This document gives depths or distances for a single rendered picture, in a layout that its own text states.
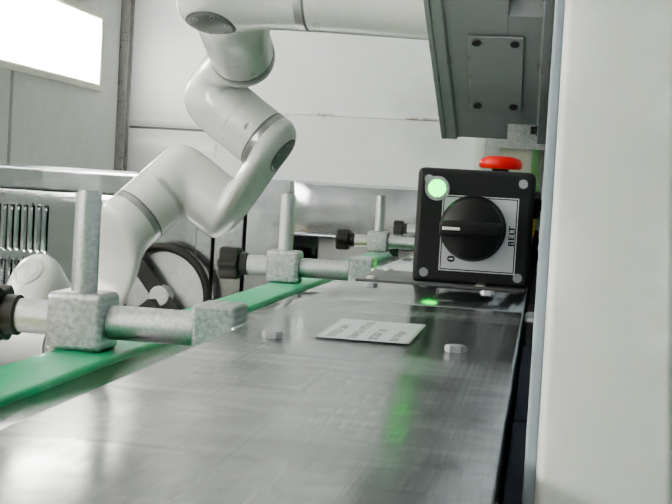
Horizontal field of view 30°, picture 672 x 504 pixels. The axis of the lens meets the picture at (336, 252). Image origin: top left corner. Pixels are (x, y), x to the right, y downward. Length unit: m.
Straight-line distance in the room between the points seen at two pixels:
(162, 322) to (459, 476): 0.30
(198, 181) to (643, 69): 1.38
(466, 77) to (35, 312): 0.83
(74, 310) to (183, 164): 1.16
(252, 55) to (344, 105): 3.71
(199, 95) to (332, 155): 3.59
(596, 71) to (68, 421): 0.17
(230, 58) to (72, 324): 1.01
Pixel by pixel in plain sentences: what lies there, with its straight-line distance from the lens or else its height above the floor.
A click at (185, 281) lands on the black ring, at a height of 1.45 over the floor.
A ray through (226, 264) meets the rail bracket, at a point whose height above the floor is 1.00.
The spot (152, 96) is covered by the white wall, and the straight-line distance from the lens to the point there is 5.96.
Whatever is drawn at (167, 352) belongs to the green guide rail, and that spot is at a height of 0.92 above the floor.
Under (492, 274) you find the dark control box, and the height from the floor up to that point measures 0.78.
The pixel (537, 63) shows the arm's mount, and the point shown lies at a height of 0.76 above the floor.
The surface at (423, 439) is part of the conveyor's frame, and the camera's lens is 0.33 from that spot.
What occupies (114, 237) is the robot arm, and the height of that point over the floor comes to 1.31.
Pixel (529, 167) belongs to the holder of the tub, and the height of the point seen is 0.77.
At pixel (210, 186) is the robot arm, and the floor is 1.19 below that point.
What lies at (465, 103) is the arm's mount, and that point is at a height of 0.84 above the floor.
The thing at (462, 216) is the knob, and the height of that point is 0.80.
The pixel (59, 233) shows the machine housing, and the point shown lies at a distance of 2.66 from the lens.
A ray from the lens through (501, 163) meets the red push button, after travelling 1.16.
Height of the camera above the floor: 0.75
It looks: 9 degrees up
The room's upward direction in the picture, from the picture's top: 86 degrees counter-clockwise
